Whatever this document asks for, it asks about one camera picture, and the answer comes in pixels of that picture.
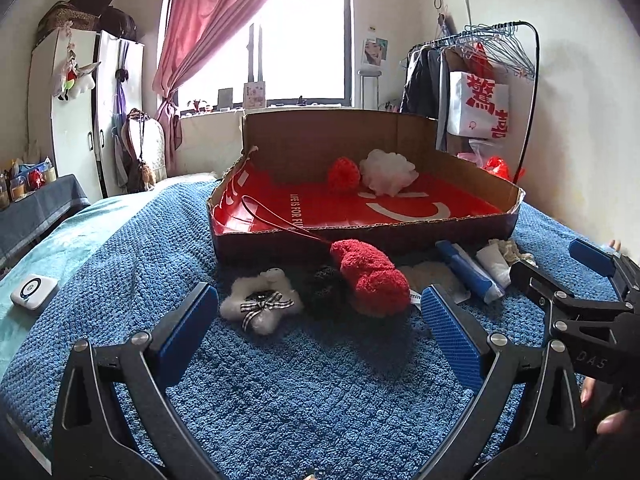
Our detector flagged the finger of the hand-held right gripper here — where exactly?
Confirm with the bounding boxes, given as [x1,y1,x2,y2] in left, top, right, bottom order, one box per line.
[510,260,640,386]
[569,238,640,307]

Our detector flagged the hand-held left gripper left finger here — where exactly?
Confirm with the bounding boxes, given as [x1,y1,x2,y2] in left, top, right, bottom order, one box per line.
[51,281,226,480]

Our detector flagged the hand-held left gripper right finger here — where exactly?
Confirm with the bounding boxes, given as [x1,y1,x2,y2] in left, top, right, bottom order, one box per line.
[420,284,587,480]

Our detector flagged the beige lace cloth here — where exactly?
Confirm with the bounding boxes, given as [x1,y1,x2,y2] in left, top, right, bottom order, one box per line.
[487,238,538,268]

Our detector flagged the white cloth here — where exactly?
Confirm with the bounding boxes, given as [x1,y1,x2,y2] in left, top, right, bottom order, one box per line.
[475,247,513,288]

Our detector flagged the beige pad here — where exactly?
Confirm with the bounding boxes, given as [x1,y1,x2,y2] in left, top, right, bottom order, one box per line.
[400,260,471,306]

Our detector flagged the blue and white tube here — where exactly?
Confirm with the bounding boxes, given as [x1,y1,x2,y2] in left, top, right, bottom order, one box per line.
[434,240,503,303]

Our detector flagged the white star plush with bow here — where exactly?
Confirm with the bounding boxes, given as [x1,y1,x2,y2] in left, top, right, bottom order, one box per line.
[219,267,305,335]

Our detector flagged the red fluffy plush with string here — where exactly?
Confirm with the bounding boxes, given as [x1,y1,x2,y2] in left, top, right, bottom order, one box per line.
[241,195,411,317]

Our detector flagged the black fluffy ball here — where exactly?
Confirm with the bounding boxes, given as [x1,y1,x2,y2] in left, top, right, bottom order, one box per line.
[300,265,351,318]

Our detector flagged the cardboard box with red lining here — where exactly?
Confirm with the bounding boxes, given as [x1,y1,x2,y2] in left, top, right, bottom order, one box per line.
[207,109,525,266]

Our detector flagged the person's right hand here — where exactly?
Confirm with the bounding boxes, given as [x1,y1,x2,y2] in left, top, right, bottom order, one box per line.
[580,377,635,436]

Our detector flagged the red plastic bag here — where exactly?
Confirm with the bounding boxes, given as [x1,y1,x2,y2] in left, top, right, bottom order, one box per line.
[482,156,526,183]

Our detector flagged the blue knitted blanket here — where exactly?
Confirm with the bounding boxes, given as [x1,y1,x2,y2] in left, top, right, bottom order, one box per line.
[0,180,640,480]

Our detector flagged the teal bed sheet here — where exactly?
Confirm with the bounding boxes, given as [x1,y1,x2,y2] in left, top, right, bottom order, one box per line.
[0,195,131,376]

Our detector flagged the small white device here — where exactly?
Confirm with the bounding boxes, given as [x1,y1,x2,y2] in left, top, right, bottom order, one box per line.
[10,273,60,317]

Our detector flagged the white bath pouf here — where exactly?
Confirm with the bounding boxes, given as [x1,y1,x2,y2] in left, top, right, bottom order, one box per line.
[359,149,420,197]

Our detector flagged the black clothes rack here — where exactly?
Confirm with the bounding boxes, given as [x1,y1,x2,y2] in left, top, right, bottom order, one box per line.
[407,21,541,183]

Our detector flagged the white paper bag red print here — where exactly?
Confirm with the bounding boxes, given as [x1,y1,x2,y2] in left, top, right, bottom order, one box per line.
[446,71,510,140]

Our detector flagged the desk with dark cloth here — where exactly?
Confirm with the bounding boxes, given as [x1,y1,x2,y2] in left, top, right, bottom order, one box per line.
[0,174,91,271]

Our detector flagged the red bath pouf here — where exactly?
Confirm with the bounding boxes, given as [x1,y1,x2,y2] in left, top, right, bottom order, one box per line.
[327,156,362,191]

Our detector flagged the white wardrobe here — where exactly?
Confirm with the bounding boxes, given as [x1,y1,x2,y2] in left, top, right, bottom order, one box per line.
[27,29,146,200]

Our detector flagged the dark hanging clothes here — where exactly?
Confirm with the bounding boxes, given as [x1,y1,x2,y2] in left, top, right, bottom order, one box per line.
[400,45,451,151]

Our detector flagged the pink printed card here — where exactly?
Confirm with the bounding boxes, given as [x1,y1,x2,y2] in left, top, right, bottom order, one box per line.
[243,82,266,109]

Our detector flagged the white stand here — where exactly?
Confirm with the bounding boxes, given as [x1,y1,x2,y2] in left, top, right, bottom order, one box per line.
[357,67,383,110]

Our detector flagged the hanging plush toy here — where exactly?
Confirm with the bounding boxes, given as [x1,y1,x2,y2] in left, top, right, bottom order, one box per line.
[52,25,101,102]

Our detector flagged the pink curtain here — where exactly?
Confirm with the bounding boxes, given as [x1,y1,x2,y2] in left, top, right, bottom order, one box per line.
[152,0,306,176]

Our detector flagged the window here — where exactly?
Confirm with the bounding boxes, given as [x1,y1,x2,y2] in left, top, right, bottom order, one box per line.
[175,0,351,111]

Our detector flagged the patterned brown bag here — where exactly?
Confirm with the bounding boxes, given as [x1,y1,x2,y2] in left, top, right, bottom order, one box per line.
[36,2,101,43]

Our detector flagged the white chair with lanyards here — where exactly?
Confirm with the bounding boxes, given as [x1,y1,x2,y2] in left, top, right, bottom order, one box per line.
[120,108,168,193]

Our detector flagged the row of wire hangers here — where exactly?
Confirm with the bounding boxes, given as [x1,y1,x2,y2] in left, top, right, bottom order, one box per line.
[435,22,536,81]

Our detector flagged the purple lanyards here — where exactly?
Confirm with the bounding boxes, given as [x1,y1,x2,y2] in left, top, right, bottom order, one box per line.
[112,72,131,128]

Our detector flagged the wall poster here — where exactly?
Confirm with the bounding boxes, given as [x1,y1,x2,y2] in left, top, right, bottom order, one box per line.
[361,37,391,67]

